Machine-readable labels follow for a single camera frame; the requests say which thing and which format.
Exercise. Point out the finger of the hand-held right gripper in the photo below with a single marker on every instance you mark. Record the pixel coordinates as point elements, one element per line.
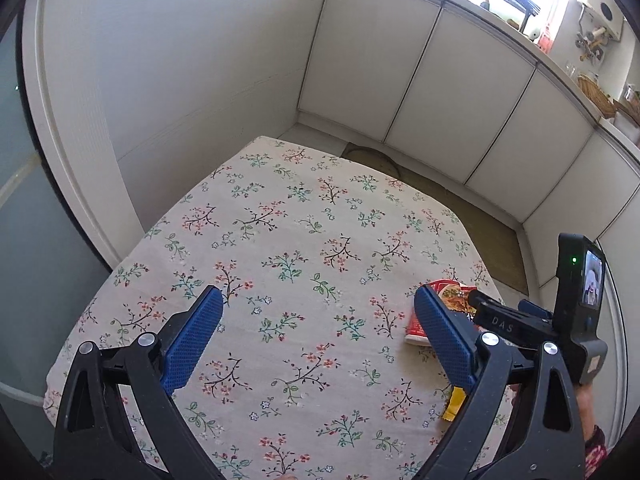
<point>482,299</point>

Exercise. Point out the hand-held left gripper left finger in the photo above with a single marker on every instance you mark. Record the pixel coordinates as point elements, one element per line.
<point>192,340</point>

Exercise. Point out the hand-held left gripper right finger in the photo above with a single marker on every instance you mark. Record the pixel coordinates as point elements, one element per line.
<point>442,340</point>

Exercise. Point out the red snack packet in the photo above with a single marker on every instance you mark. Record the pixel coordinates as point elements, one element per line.
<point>452,297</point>

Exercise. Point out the person's right forearm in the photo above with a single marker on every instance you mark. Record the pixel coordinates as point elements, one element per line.
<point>587,410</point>

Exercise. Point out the yellow wrapper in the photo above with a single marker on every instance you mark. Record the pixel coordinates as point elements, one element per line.
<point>452,405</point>

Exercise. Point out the woven brown floor mat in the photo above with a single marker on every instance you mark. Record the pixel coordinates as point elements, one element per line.
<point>475,220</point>

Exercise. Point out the narrow white cabinet door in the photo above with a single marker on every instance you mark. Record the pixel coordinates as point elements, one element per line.
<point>575,195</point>

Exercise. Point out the floral tablecloth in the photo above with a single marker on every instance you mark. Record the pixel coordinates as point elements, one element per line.
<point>300,220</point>

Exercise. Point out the white pipe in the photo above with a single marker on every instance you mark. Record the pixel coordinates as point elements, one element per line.
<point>22,394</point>

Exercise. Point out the frosted glass door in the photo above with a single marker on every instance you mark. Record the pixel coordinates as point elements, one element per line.
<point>30,210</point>

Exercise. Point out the woven basket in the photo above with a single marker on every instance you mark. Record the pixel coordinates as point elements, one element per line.
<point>597,95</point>

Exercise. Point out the glass jar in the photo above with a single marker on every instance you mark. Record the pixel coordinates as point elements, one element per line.
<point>631,97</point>

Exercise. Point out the red bottle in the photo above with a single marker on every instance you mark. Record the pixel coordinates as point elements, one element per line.
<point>546,42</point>

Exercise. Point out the white water heater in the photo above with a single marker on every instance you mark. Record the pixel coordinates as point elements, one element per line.
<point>602,17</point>

